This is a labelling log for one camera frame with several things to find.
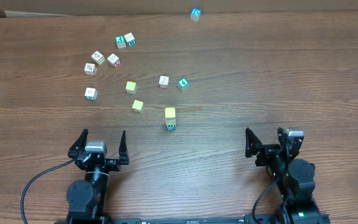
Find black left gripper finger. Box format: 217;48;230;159
119;130;129;165
68;129;88;158

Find yellow-sided picture wooden block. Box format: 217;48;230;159
165;118;177;124

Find yellow-top wooden block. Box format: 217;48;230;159
165;107;176;118

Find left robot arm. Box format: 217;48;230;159
66;129;129;223

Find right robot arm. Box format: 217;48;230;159
245;128;331;224

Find yellow number two block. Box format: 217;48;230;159
132;100;144;113

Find teal-sided picture wooden block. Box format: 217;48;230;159
85;87;98;100

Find yellow umbrella wooden block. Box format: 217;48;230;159
126;81;137;94

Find leaf picture wooden block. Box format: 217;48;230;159
84;63;97;76

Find red-sided wooden block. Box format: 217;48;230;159
158;76;169;88

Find green number four block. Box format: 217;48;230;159
178;77;189;91

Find small plain wooden block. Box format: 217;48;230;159
91;51;105;65

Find red U wooden block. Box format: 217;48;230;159
108;54;121;68

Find green R wooden block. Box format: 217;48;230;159
124;32;136;47

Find green letter wooden block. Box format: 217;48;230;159
115;35;126;49

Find blue-top wooden block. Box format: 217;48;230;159
190;7;201;22

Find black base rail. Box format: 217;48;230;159
54;213;331;224

